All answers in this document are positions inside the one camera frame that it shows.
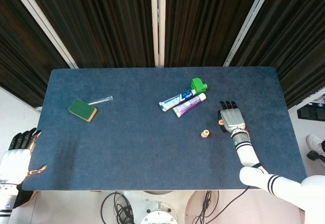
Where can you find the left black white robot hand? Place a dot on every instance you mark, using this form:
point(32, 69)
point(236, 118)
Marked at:
point(14, 164)

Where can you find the white frame post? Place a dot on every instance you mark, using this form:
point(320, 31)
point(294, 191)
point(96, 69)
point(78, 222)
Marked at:
point(158, 23)
point(247, 23)
point(43, 23)

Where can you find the black cloth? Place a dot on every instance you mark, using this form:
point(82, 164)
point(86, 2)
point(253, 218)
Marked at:
point(24, 198)

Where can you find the blue white toothpaste tube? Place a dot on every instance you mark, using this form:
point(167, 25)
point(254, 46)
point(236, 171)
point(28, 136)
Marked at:
point(176, 100)

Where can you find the green yellow sponge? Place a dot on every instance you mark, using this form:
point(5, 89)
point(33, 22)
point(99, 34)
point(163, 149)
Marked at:
point(81, 108)

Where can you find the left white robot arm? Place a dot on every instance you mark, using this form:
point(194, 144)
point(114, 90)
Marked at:
point(6, 203)

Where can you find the dark brown curtain panel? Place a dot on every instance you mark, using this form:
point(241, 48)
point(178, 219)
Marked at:
point(292, 43)
point(101, 23)
point(23, 56)
point(203, 23)

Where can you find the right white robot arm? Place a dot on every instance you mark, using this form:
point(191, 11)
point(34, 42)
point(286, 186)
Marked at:
point(247, 155)

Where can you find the right black grey robot hand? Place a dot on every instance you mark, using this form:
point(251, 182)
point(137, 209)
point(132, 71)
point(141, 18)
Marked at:
point(232, 118)

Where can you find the white shoe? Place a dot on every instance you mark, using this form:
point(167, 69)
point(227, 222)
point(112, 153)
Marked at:
point(314, 141)

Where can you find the purple white toothpaste tube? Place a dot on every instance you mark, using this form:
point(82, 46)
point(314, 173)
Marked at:
point(189, 105)

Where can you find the green plastic block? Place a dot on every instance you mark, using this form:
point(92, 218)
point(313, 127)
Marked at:
point(198, 84)

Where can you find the clear plastic tube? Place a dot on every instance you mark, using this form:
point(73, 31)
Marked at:
point(101, 100)

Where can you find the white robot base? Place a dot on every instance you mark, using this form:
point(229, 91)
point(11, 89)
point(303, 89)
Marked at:
point(157, 216)

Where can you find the black device with blue sticker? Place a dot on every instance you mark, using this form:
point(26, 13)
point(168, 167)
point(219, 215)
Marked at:
point(311, 112)

